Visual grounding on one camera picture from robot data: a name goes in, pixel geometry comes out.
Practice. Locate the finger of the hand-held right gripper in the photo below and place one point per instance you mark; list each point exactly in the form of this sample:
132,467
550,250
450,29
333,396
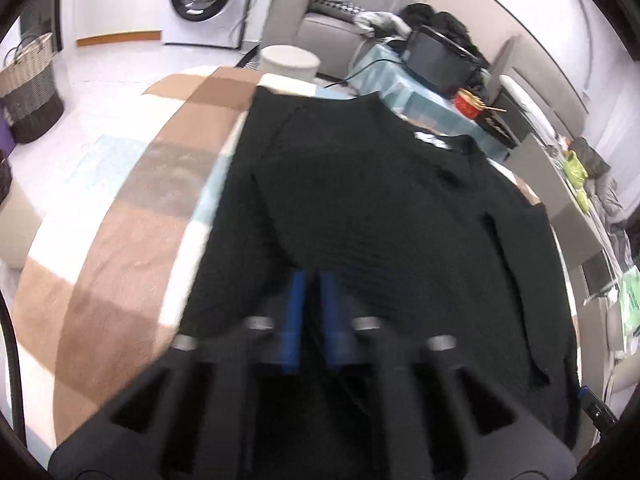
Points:
597,407

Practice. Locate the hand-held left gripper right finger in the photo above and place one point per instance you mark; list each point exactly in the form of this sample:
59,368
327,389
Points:
331,320

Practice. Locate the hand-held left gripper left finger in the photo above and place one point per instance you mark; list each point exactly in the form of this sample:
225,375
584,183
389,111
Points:
292,320

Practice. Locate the black knit sweater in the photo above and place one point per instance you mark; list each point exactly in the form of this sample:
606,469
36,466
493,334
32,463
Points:
380,200

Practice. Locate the pile of black clothes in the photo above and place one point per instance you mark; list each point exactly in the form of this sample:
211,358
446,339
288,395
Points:
450,22

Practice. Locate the green plastic bag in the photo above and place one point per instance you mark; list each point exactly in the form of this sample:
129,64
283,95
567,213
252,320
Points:
631,300

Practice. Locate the checkered tablecloth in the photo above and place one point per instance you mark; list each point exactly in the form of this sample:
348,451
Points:
125,240

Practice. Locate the dark grey quilt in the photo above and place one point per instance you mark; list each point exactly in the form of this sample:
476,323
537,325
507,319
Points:
600,175

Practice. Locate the grey low cabinet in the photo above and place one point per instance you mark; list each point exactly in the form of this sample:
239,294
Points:
545,180

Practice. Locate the green toy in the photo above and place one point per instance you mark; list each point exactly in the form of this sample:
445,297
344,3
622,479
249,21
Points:
575,172

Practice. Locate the teal covered side table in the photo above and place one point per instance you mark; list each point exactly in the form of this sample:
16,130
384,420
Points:
390,80

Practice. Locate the red round tin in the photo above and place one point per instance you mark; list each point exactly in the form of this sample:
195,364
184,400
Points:
467,106

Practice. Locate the white round stool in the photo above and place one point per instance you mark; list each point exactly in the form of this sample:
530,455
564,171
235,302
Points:
290,62

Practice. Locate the dark rice cooker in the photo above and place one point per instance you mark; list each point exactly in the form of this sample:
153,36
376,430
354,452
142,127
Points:
440,62

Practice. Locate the grey sofa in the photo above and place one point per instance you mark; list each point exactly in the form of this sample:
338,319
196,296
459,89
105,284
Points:
320,30

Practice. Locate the white pillow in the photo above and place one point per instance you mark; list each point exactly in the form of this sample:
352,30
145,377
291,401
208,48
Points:
527,105

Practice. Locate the white washing machine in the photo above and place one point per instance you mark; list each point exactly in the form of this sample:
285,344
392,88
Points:
205,5

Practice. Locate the beige bed headboard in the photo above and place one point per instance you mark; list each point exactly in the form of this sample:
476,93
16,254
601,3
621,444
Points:
550,75

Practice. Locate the purple bag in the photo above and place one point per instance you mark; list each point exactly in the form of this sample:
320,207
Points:
5,132

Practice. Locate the woven laundry basket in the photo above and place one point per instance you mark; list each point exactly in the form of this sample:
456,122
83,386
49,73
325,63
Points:
30,90

